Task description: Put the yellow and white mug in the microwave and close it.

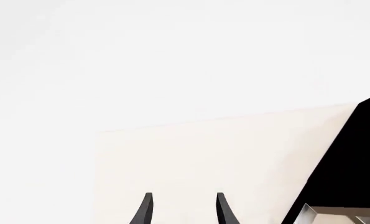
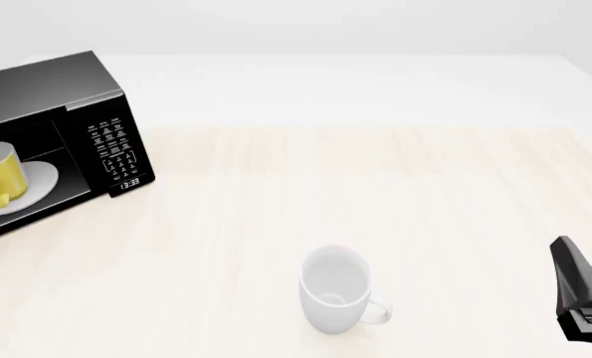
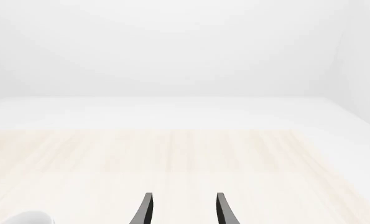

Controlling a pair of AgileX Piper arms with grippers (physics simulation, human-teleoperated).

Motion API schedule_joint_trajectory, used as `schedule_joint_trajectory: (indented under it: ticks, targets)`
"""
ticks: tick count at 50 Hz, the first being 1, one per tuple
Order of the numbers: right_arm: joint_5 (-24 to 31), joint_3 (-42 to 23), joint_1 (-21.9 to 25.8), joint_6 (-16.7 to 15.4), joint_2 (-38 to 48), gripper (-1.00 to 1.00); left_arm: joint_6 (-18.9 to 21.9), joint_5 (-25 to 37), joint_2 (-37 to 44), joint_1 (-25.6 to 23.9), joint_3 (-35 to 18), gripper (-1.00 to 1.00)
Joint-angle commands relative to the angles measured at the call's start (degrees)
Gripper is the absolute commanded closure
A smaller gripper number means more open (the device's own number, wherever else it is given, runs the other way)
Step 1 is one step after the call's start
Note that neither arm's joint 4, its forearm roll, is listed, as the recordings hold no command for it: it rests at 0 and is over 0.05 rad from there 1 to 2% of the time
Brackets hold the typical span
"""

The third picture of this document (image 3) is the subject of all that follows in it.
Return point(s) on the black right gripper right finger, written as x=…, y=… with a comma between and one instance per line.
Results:
x=225, y=211

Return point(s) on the white mug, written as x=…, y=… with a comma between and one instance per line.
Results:
x=30, y=218

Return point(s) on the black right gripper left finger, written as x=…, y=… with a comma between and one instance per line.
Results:
x=143, y=211

